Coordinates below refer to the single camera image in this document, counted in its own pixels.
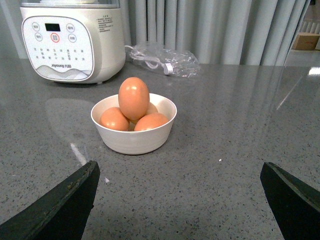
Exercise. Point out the clear plastic bag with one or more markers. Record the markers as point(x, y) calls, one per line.
point(159, 59)

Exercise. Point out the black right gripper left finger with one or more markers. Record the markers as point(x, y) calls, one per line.
point(60, 214)

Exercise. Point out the white soy milk maker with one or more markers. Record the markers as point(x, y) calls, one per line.
point(73, 41)

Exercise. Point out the brown egg left in bowl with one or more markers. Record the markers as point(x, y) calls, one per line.
point(113, 119)

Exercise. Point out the white bowl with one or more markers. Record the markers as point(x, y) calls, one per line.
point(135, 142)

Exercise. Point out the brown top egg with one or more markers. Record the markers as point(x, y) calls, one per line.
point(133, 98)

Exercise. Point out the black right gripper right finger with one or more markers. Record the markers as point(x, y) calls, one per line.
point(294, 204)

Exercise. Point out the brown egg right in bowl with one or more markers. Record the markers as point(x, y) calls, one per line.
point(150, 121)

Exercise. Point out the brown egg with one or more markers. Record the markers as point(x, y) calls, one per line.
point(113, 119)
point(133, 98)
point(150, 121)

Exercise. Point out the pale egg behind in bowl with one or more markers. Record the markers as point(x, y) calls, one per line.
point(151, 109)

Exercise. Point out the cardboard box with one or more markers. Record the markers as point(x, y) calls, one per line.
point(306, 41)

